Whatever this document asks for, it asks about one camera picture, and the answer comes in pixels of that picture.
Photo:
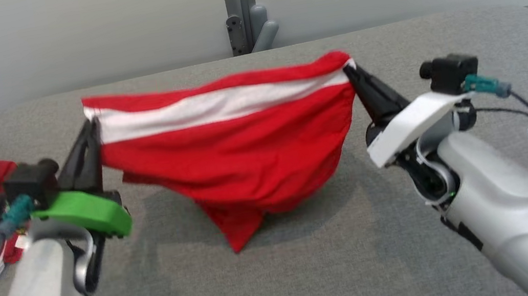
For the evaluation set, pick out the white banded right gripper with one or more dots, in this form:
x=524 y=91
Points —
x=415 y=121

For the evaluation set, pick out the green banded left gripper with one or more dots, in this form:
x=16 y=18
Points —
x=87 y=211

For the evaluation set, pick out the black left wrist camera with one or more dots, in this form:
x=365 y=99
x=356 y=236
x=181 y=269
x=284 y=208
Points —
x=31 y=180

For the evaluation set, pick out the red shorts with white stripe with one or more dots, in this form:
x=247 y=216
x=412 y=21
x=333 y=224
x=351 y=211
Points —
x=245 y=161

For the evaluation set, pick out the dark grey hinge bracket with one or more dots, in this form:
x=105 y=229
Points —
x=235 y=36

